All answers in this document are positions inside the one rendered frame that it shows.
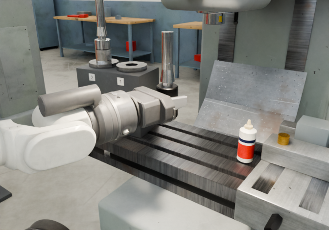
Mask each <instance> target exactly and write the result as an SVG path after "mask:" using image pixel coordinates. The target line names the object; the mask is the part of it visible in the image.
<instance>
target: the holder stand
mask: <svg viewBox="0 0 329 230"><path fill-rule="evenodd" d="M76 72H77V81H78V87H83V86H88V85H93V84H96V85H97V86H98V87H99V89H100V91H101V94H105V93H109V92H115V91H119V90H121V91H124V92H131V91H133V89H134V88H137V87H142V86H144V87H147V88H150V89H152V90H155V91H156V86H157V85H158V84H159V67H153V66H147V63H144V62H137V61H130V62H122V63H119V62H118V60H117V59H112V61H111V62H109V63H98V62H96V59H94V60H91V61H89V64H87V65H84V66H81V67H78V68H76ZM157 124H158V123H156V124H153V125H150V126H147V127H145V128H142V127H140V126H137V128H136V130H135V132H134V133H132V134H130V136H134V137H138V138H142V137H143V136H144V135H145V134H146V133H148V132H149V131H150V130H151V129H153V128H154V127H155V126H156V125H157Z"/></svg>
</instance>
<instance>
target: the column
mask: <svg viewBox="0 0 329 230"><path fill-rule="evenodd" d="M234 15H235V13H231V14H226V18H225V24H219V25H213V24H204V14H203V21H202V42H201V63H200V84H199V105H198V113H199V111H200V108H201V106H202V104H203V101H204V99H205V96H206V92H207V88H208V85H209V81H210V77H211V73H212V69H213V65H214V61H215V60H219V61H225V62H232V63H240V64H247V65H254V66H262V67H269V68H276V69H286V70H294V71H301V72H307V76H306V80H305V84H304V88H303V92H302V96H301V100H300V103H299V107H298V111H297V115H296V119H295V123H297V122H298V121H299V120H300V118H301V117H302V116H303V115H306V116H311V117H315V118H320V119H324V120H328V121H329V0H271V1H270V3H269V4H268V5H267V6H266V7H265V8H262V9H257V10H249V11H242V12H238V20H237V21H238V24H237V25H234V24H233V22H234Z"/></svg>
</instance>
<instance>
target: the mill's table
mask: <svg viewBox="0 0 329 230"><path fill-rule="evenodd" d="M238 140H239V139H238V138H234V137H231V136H228V135H224V134H220V133H217V132H213V131H210V130H206V129H202V128H199V127H195V126H192V125H188V124H184V123H181V122H178V121H174V120H172V121H171V122H168V123H165V124H162V125H161V124H157V125H156V126H155V127H154V128H153V129H151V130H150V131H149V132H148V133H146V134H145V135H144V136H143V137H142V138H138V137H134V136H130V135H127V136H124V137H121V138H118V139H117V140H113V141H110V142H107V143H104V144H101V145H99V144H97V143H95V146H94V148H93V150H92V152H90V154H89V155H88V156H90V157H92V158H94V159H97V160H99V161H101V162H104V163H106V164H108V165H111V166H113V167H115V168H117V169H120V170H122V171H124V172H127V173H129V174H131V175H134V176H136V177H138V178H140V179H143V180H145V181H147V182H150V183H152V184H154V185H157V186H159V187H161V188H163V189H166V190H168V191H170V192H173V193H175V194H177V195H179V196H182V197H184V198H186V199H189V200H191V201H193V202H196V203H198V204H200V205H202V206H205V207H207V208H209V209H212V210H214V211H216V212H219V213H221V214H223V215H225V216H228V217H230V218H232V219H234V213H235V201H236V192H237V189H238V187H239V186H240V185H241V184H242V183H243V181H244V180H245V179H246V178H247V177H248V175H249V174H250V173H251V172H252V171H253V169H254V168H255V167H256V166H257V164H258V163H259V162H260V161H261V153H262V146H263V145H260V144H257V143H255V150H254V157H253V161H252V162H250V163H243V162H240V161H239V160H238V159H237V149H238Z"/></svg>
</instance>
